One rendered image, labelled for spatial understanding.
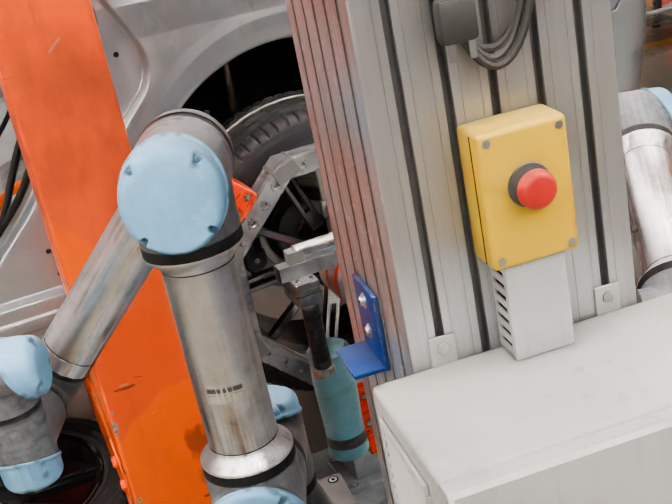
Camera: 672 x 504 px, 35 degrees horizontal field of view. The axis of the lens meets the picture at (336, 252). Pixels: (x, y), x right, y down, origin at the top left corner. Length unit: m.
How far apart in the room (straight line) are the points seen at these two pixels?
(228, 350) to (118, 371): 0.67
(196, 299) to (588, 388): 0.45
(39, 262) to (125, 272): 1.03
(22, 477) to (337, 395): 1.00
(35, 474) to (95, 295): 0.23
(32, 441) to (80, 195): 0.55
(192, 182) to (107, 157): 0.65
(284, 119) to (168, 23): 0.31
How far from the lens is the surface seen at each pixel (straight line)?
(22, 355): 1.29
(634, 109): 1.85
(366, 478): 2.69
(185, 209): 1.13
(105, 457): 2.53
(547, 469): 0.91
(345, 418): 2.26
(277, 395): 1.46
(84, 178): 1.77
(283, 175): 2.17
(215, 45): 2.32
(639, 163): 1.78
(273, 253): 2.57
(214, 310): 1.21
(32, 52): 1.72
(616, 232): 1.10
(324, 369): 2.08
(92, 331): 1.39
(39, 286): 2.39
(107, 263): 1.35
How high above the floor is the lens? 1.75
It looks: 22 degrees down
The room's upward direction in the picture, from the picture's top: 12 degrees counter-clockwise
